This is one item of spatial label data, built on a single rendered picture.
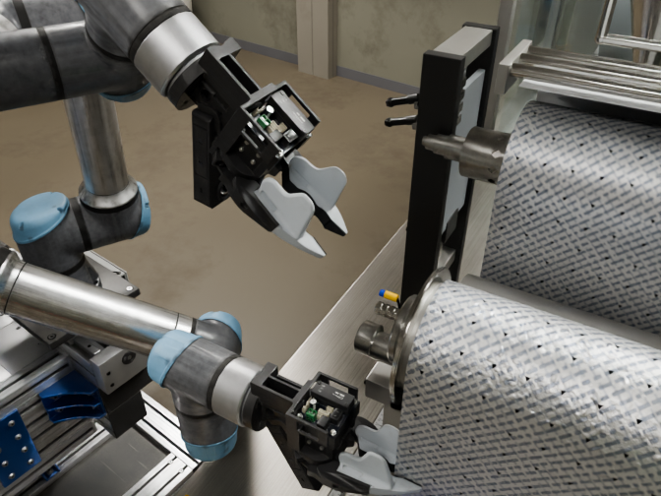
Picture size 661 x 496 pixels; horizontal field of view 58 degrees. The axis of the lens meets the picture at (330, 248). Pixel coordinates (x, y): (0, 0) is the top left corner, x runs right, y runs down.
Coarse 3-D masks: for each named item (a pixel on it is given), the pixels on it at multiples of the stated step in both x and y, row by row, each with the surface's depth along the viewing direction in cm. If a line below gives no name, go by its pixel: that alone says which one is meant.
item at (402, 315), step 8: (416, 296) 60; (408, 304) 59; (400, 312) 59; (408, 312) 59; (400, 320) 58; (392, 328) 58; (400, 328) 58; (392, 336) 58; (392, 344) 58; (392, 352) 59; (392, 360) 60
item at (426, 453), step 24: (408, 432) 60; (432, 432) 58; (408, 456) 62; (432, 456) 60; (456, 456) 58; (480, 456) 56; (504, 456) 55; (432, 480) 62; (456, 480) 60; (480, 480) 58; (504, 480) 56; (528, 480) 55; (552, 480) 53
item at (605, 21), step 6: (606, 0) 85; (612, 0) 84; (606, 6) 85; (612, 6) 85; (606, 12) 85; (612, 12) 85; (600, 18) 87; (606, 18) 86; (600, 24) 87; (606, 24) 86; (600, 30) 87; (606, 30) 87
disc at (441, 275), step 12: (432, 276) 57; (444, 276) 60; (432, 288) 58; (420, 300) 55; (408, 324) 54; (408, 336) 55; (396, 348) 54; (396, 360) 54; (396, 372) 55; (396, 384) 57; (396, 396) 58
